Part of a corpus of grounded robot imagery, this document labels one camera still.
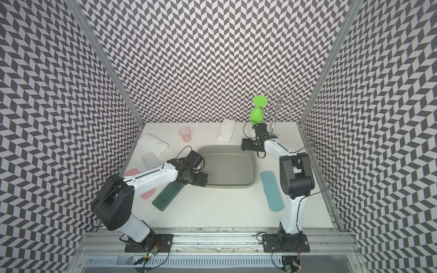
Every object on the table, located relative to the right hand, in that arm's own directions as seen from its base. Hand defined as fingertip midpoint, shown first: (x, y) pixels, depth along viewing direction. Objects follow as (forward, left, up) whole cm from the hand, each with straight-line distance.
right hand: (249, 147), depth 99 cm
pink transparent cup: (+11, +39, +2) cm, 41 cm away
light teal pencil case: (-26, -10, -5) cm, 29 cm away
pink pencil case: (-13, +67, -4) cm, 68 cm away
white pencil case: (+17, +14, -4) cm, 22 cm away
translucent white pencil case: (-5, +60, -7) cm, 61 cm away
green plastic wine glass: (+7, -3, +21) cm, 22 cm away
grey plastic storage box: (-8, +12, -9) cm, 17 cm away
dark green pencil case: (-27, +43, -3) cm, 51 cm away
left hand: (-21, +28, -2) cm, 35 cm away
